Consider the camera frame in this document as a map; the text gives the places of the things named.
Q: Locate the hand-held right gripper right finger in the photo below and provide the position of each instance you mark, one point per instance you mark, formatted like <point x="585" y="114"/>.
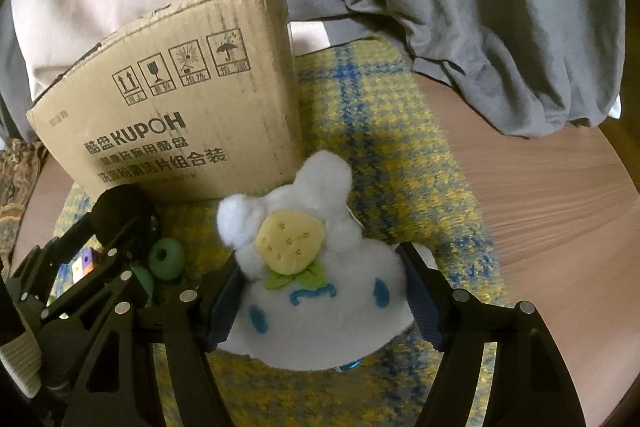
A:
<point x="424" y="302"/>

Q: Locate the black round object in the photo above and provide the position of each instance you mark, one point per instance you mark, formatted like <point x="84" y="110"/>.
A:
<point x="125" y="212"/>

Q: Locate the brown patterned cloth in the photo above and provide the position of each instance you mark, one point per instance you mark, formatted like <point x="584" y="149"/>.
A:
<point x="17" y="179"/>

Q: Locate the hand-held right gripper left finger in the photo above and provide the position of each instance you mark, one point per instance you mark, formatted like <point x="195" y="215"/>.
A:
<point x="222" y="307"/>

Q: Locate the yellow blue plaid mat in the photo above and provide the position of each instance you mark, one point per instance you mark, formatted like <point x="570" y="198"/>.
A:
<point x="380" y="147"/>

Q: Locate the brown cardboard box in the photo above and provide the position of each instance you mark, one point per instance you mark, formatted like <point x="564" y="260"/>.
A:
<point x="200" y="107"/>

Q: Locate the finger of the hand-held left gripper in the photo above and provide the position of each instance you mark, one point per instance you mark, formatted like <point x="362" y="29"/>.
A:
<point x="55" y="252"/>
<point x="107" y="272"/>

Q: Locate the multicoloured toy cube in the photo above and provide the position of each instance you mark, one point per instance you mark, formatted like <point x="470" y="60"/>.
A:
<point x="82" y="263"/>

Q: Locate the white plush toy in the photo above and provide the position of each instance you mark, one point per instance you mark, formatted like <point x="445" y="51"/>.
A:
<point x="320" y="302"/>

